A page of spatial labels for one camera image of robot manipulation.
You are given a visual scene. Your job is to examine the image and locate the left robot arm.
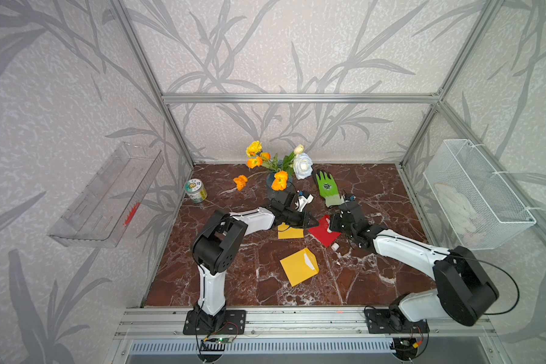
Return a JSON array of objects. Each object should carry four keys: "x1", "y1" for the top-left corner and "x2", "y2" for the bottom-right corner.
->
[{"x1": 191, "y1": 191, "x2": 319, "y2": 325}]

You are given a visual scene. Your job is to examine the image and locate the yellow envelope front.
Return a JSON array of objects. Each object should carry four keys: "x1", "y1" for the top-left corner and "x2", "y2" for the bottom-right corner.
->
[{"x1": 280, "y1": 248, "x2": 319, "y2": 287}]

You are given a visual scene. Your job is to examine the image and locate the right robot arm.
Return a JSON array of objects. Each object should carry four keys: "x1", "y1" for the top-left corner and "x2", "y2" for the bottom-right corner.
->
[{"x1": 329, "y1": 202, "x2": 500, "y2": 330}]

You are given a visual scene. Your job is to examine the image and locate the white wire basket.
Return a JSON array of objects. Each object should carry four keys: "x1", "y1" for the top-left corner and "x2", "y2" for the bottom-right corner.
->
[{"x1": 423, "y1": 139, "x2": 537, "y2": 250}]

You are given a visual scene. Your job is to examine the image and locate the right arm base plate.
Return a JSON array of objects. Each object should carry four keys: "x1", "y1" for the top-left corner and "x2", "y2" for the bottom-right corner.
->
[{"x1": 363, "y1": 306, "x2": 430, "y2": 335}]

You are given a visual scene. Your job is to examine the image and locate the blue glass vase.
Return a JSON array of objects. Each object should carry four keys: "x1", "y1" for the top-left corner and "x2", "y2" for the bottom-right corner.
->
[{"x1": 265, "y1": 172, "x2": 293, "y2": 203}]

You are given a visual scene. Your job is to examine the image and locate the clear plastic wall shelf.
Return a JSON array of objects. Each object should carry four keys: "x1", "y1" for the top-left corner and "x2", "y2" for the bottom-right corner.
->
[{"x1": 48, "y1": 142, "x2": 165, "y2": 248}]

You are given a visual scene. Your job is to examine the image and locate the small tin can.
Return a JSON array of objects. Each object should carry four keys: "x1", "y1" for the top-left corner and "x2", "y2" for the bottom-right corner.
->
[{"x1": 184, "y1": 178, "x2": 208, "y2": 203}]

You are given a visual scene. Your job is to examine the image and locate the red envelope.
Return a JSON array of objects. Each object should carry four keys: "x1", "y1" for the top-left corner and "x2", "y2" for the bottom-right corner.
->
[{"x1": 308, "y1": 215, "x2": 341, "y2": 247}]

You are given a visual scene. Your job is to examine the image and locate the aluminium front rail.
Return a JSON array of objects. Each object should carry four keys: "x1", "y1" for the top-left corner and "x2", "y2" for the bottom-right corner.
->
[{"x1": 114, "y1": 306, "x2": 497, "y2": 340}]

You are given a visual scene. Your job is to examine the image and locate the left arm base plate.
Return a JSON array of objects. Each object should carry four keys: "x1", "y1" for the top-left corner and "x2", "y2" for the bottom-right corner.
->
[{"x1": 183, "y1": 309, "x2": 247, "y2": 336}]

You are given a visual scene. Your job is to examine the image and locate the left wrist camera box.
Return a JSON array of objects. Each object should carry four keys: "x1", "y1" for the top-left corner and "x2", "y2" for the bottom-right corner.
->
[{"x1": 296, "y1": 191, "x2": 314, "y2": 212}]

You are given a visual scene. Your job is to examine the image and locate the green work glove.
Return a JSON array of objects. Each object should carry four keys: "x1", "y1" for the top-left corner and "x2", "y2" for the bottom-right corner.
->
[{"x1": 315, "y1": 171, "x2": 344, "y2": 208}]

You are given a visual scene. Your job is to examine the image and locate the yellow envelope near vase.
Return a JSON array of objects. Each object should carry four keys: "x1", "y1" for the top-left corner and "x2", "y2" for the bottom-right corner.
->
[{"x1": 278, "y1": 223, "x2": 304, "y2": 240}]

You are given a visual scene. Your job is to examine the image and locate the artificial flower bouquet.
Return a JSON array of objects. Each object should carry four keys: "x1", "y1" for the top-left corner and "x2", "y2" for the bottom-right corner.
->
[{"x1": 246, "y1": 140, "x2": 314, "y2": 191}]

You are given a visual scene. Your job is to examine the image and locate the white cloth in basket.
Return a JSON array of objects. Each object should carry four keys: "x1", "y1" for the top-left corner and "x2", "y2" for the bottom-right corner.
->
[{"x1": 435, "y1": 183, "x2": 477, "y2": 235}]

